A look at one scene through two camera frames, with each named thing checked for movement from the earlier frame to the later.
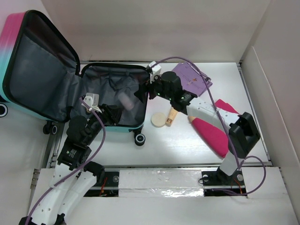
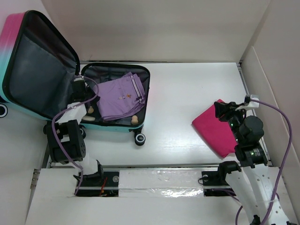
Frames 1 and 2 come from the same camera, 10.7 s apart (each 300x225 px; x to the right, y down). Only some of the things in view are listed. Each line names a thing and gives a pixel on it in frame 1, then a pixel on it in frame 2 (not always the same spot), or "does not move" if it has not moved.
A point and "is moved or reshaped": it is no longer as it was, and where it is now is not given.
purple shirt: x=191 y=79 → x=120 y=98
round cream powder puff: x=158 y=119 is moved or reshaped
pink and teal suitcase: x=40 y=78 does not move
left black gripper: x=111 y=113 → x=87 y=88
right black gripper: x=145 y=87 → x=227 y=108
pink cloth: x=215 y=138 does not move
